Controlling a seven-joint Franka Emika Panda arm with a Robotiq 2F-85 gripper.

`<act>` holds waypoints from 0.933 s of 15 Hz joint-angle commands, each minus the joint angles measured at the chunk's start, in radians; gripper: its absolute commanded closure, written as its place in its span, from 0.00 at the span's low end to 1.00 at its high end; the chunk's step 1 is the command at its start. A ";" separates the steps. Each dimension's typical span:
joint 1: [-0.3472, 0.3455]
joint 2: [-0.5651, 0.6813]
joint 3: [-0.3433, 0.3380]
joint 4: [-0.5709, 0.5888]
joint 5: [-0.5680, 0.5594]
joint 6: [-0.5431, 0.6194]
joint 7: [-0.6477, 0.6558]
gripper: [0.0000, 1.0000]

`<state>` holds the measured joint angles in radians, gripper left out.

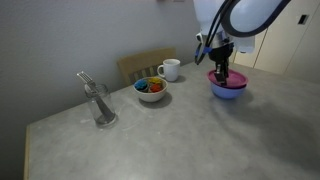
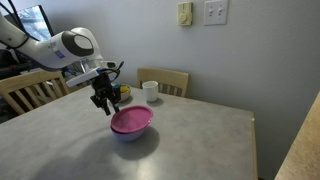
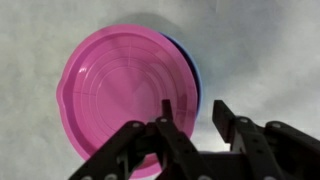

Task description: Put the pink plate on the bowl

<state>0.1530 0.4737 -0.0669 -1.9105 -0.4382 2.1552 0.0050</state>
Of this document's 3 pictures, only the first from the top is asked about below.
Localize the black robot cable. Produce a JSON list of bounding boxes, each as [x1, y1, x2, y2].
[[194, 0, 235, 66]]

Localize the red-orange toy piece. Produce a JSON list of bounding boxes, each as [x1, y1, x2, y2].
[[148, 83, 163, 94]]

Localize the blue toy piece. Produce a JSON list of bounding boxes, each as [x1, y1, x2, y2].
[[134, 78, 149, 93]]

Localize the wooden chair back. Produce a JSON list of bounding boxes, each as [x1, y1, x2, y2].
[[116, 47, 178, 87]]

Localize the pink plastic plate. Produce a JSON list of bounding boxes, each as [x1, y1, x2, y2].
[[207, 68, 249, 90]]

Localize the wide cream cabinet door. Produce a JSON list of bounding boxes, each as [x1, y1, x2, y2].
[[254, 0, 320, 76]]

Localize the black cabinet handle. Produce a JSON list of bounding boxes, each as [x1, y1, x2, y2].
[[297, 14, 310, 26]]

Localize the clear glass jar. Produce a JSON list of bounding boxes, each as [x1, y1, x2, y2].
[[84, 83, 118, 129]]

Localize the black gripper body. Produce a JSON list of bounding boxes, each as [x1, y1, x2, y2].
[[210, 41, 235, 72]]

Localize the white bowl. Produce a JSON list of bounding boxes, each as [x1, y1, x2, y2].
[[133, 76, 169, 103]]

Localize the yellow toy piece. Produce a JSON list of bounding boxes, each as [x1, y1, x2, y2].
[[147, 77, 163, 86]]

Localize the narrow cream cabinet door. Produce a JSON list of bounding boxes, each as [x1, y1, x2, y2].
[[233, 30, 269, 69]]

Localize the blue plastic bowl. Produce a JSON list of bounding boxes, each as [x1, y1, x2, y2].
[[210, 81, 248, 100]]

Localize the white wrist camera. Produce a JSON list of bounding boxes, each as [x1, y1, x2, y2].
[[232, 35, 256, 54]]

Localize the white ceramic mug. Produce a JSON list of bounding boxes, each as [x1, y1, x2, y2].
[[156, 58, 181, 83]]

